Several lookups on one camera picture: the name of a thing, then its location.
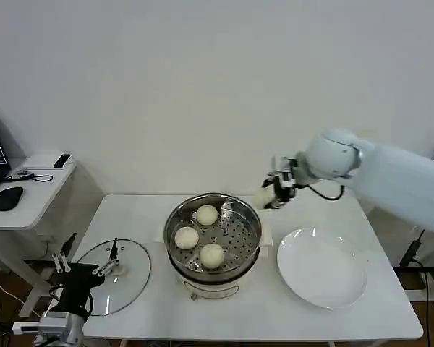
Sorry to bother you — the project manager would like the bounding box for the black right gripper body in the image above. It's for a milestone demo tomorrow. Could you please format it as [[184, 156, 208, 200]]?
[[273, 169, 297, 204]]

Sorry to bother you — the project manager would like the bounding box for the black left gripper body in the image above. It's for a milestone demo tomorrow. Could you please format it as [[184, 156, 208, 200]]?
[[59, 262, 106, 312]]

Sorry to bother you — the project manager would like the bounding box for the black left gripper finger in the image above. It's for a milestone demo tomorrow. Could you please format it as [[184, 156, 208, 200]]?
[[92, 237, 122, 278], [51, 232, 77, 275]]

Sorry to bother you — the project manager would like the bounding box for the white steamed bun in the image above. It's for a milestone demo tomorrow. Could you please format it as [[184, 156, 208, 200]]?
[[196, 205, 218, 226], [174, 226, 200, 250], [252, 187, 274, 210], [198, 244, 226, 270]]

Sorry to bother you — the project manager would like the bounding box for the round glass lid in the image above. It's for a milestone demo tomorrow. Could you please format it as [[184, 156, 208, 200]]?
[[74, 238, 152, 317]]

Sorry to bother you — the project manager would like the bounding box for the white work table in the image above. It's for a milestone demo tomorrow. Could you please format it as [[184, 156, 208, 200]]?
[[40, 194, 424, 343]]

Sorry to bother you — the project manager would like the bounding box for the steel perforated steamer basket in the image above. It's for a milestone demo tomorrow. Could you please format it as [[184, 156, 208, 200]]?
[[164, 193, 263, 276]]

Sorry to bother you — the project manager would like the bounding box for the white side desk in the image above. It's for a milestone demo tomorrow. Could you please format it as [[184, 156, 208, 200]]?
[[0, 153, 79, 319]]

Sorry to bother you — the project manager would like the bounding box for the white round plate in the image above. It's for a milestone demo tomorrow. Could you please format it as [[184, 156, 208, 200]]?
[[276, 226, 368, 310]]

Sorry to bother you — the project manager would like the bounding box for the black computer mouse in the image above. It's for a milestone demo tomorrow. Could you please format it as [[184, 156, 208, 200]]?
[[0, 187, 25, 212]]

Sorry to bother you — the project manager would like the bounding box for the black smartphone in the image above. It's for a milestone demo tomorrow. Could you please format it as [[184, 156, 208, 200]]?
[[54, 153, 73, 169]]

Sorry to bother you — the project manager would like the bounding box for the flat white box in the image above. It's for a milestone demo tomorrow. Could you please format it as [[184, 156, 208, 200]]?
[[21, 153, 77, 170]]

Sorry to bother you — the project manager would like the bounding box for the white electric cooker base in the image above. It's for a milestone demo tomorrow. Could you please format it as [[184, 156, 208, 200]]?
[[152, 223, 274, 301]]

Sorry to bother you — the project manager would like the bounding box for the black power adapter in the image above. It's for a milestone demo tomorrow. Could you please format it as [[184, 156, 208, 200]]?
[[399, 229, 426, 268]]

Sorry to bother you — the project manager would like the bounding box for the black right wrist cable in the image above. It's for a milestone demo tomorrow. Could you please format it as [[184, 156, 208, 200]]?
[[302, 182, 345, 202]]

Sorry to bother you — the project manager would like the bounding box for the white floor cable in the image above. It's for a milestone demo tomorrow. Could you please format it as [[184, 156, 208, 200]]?
[[0, 276, 44, 320]]

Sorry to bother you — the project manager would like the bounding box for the black lanyard cable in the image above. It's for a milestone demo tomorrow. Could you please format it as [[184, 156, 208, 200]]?
[[5, 168, 54, 183]]

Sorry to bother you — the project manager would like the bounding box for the black floor cable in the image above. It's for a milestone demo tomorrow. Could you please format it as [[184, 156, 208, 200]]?
[[410, 260, 432, 347]]

